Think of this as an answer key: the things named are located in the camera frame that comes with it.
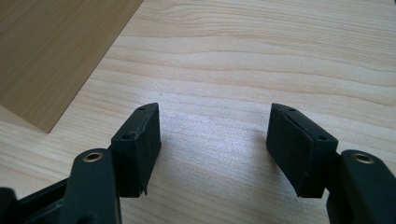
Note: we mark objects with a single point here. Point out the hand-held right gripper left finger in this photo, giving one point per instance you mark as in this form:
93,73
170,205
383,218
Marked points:
137,155

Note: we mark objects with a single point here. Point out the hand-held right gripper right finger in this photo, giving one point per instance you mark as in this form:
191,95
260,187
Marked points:
295,155

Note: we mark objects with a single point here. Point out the wooden box with glass lid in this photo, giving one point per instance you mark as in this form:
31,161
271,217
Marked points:
46,46

